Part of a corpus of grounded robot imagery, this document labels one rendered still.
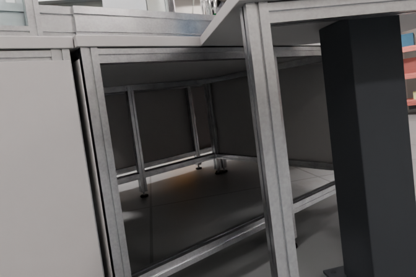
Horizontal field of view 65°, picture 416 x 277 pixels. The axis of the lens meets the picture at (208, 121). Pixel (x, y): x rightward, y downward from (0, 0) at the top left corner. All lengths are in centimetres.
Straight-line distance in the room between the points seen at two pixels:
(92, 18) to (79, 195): 50
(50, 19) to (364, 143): 93
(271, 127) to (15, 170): 59
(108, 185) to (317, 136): 151
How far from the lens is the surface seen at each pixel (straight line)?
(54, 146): 91
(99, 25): 104
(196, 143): 316
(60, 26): 102
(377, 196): 107
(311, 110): 217
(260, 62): 66
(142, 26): 110
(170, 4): 158
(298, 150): 228
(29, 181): 90
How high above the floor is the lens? 65
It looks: 4 degrees down
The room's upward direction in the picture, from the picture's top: 7 degrees counter-clockwise
